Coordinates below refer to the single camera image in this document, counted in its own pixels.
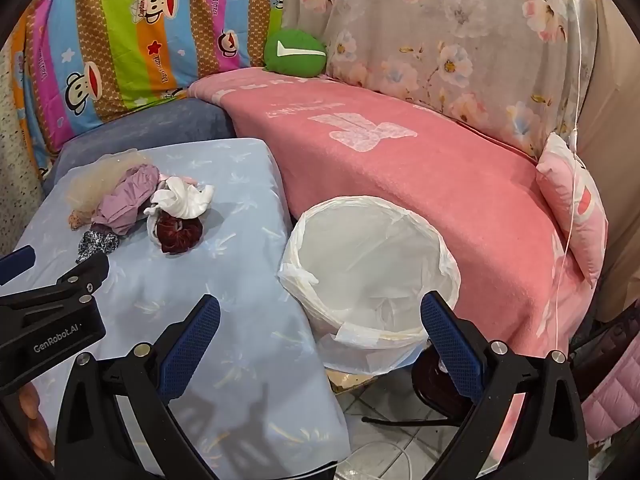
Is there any blue plush cushion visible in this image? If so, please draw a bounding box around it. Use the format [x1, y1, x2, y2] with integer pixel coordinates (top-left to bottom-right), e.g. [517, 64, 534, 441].
[42, 97, 241, 196]

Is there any pink pillow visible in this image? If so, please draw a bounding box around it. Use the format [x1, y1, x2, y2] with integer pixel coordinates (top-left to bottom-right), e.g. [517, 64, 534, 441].
[535, 132, 610, 288]

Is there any pink blanket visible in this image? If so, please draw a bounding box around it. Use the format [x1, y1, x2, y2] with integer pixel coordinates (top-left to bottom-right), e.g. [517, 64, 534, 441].
[187, 74, 586, 441]

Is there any person's left hand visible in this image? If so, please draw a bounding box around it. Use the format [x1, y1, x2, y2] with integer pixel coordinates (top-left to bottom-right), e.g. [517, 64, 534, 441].
[17, 387, 55, 463]

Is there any dark red scrunchie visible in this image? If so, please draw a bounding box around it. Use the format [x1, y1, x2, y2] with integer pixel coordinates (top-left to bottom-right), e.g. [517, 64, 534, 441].
[155, 210, 204, 256]

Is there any beige tulle scrunchie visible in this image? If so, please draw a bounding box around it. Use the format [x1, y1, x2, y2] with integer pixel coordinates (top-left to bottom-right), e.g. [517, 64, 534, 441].
[66, 149, 153, 211]

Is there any white floor cable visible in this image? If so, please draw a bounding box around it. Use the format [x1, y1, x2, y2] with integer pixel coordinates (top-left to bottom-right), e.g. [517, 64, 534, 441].
[345, 440, 426, 480]

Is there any pink quilted cloth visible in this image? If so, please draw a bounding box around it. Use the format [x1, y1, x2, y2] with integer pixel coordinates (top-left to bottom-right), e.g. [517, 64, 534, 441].
[582, 355, 640, 446]

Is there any colourful monkey print pillow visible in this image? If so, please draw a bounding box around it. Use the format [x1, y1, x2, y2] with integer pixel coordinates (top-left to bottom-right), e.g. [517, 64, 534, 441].
[10, 0, 301, 161]

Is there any brown dotted scrunchie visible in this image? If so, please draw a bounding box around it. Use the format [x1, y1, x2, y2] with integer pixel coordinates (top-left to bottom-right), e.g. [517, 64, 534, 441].
[68, 209, 98, 231]

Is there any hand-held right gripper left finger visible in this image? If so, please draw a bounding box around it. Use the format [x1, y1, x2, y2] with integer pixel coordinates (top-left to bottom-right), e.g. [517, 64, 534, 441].
[54, 294, 222, 480]

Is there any white speckled cloth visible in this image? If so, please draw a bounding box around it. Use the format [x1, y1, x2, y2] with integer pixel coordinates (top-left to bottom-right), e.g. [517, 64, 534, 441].
[0, 50, 46, 261]

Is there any purple scrunchie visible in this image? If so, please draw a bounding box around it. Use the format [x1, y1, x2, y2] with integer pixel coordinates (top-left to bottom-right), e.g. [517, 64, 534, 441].
[95, 166, 161, 236]

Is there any white bag-lined bin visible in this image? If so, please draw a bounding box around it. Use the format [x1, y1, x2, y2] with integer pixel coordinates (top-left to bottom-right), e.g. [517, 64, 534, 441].
[277, 196, 461, 376]

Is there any green round cushion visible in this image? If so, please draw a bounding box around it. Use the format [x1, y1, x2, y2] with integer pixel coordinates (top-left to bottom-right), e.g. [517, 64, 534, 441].
[263, 27, 328, 78]

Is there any cardboard piece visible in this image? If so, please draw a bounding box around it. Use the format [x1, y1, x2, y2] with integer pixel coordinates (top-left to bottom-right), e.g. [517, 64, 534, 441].
[325, 370, 376, 396]

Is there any black and white scrunchie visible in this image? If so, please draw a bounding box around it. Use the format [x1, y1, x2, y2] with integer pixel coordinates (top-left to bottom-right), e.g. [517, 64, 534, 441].
[76, 230, 121, 264]

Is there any light blue printed sheet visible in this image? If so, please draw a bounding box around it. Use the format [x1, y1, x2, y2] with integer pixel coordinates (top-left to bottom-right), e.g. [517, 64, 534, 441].
[0, 137, 351, 466]

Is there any thin white cable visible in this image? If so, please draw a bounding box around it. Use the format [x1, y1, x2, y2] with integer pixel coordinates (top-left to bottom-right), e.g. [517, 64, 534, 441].
[547, 0, 588, 351]

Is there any white cloth scrunchie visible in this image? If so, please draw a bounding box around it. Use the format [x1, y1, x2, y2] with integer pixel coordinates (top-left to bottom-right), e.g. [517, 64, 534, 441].
[145, 177, 215, 221]

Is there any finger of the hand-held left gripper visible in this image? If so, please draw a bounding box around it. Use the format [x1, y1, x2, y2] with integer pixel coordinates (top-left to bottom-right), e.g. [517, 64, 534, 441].
[0, 251, 110, 311]
[0, 246, 37, 286]

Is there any grey floral sheet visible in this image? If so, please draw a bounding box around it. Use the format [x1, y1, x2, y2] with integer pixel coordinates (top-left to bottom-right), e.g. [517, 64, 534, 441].
[285, 0, 598, 161]

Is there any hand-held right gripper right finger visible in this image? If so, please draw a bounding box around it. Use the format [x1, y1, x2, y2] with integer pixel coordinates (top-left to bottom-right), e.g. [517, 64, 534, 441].
[420, 291, 591, 480]

